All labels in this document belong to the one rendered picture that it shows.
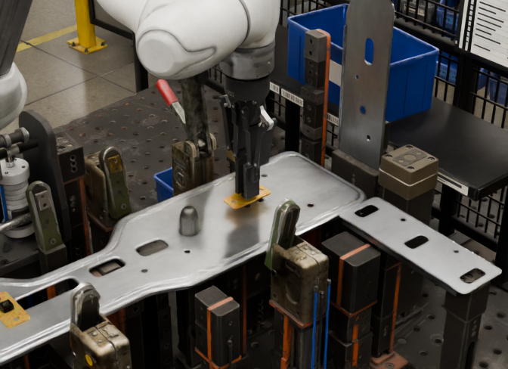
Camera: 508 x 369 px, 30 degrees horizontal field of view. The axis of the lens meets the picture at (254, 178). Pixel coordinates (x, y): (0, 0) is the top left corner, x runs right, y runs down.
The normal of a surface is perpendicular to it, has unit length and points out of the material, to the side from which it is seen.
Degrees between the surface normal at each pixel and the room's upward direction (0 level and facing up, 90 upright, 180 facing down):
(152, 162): 0
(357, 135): 90
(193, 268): 0
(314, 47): 90
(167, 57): 91
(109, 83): 0
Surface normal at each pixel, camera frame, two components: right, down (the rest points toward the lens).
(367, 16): -0.78, 0.32
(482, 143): 0.00, -0.85
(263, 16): 0.82, 0.34
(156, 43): -0.38, 0.56
